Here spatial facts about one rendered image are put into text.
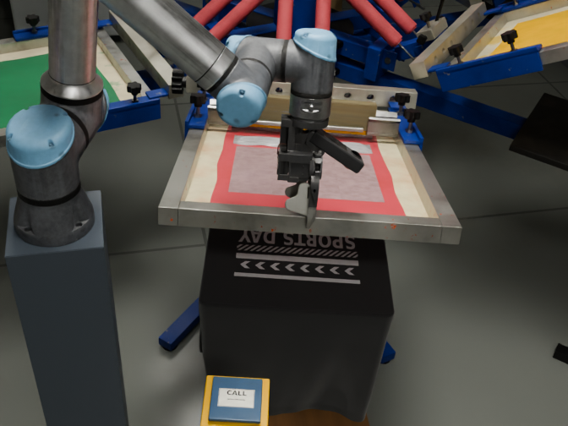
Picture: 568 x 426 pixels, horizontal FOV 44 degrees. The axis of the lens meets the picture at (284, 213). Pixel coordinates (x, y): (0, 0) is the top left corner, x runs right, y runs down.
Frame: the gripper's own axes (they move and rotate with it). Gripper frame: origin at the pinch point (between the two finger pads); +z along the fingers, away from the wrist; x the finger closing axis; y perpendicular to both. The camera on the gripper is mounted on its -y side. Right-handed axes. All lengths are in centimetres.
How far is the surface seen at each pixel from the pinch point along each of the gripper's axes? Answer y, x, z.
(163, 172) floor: 61, -204, 74
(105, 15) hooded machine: 116, -325, 20
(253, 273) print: 10.7, -22.2, 25.9
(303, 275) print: -0.9, -22.4, 25.9
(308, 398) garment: -5, -22, 62
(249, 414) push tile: 9.6, 17.1, 34.5
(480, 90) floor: -121, -308, 47
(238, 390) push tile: 12.0, 12.1, 33.1
